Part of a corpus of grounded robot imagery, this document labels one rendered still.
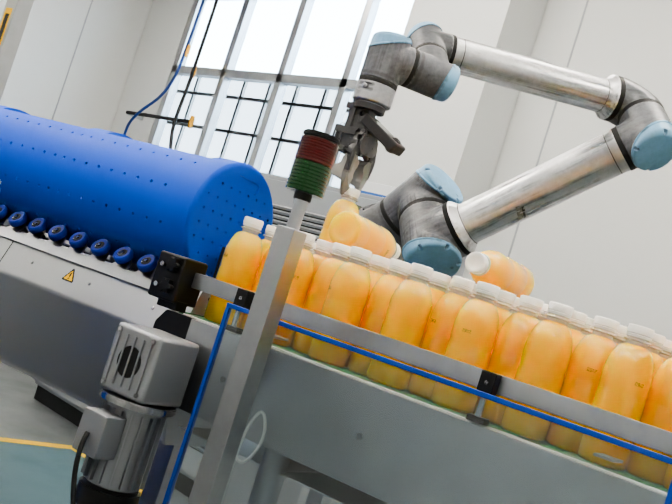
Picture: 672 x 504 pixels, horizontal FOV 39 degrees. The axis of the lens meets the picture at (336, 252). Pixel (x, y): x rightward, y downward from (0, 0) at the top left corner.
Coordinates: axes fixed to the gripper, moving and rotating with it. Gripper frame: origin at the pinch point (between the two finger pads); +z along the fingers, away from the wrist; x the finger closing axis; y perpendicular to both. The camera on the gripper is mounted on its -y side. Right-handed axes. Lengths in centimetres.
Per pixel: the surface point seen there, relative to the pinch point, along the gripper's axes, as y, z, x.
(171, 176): 25.2, 9.6, 29.2
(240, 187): 16.2, 7.0, 17.5
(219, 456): -28, 52, 54
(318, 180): -29, 6, 54
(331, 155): -30, 2, 53
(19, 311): 59, 49, 28
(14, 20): 158, -31, -15
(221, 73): 355, -102, -323
